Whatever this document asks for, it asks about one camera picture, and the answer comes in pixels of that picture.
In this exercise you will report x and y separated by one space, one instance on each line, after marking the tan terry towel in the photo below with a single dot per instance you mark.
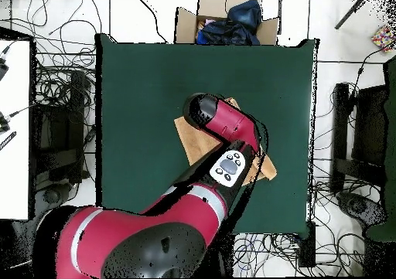
198 143

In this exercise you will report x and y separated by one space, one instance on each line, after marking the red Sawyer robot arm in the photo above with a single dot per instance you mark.
154 223

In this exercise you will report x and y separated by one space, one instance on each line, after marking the dark green table cloth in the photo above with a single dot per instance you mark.
148 106

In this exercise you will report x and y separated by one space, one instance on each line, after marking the dark navy garment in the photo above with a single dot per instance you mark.
225 33

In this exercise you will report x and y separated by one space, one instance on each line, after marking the open cardboard box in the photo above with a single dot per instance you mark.
185 25

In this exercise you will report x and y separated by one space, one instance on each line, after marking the black metal stand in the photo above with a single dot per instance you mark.
75 121
340 121

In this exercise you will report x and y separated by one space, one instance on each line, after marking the blue denim jeans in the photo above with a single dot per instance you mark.
246 13

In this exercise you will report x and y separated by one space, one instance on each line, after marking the black power box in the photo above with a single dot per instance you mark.
307 245

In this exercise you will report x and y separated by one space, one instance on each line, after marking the white side table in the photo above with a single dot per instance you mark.
14 136

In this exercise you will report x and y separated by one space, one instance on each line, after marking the grey metal bar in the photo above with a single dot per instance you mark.
351 13

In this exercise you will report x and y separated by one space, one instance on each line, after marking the multicoloured patterned cloth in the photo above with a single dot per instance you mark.
383 38

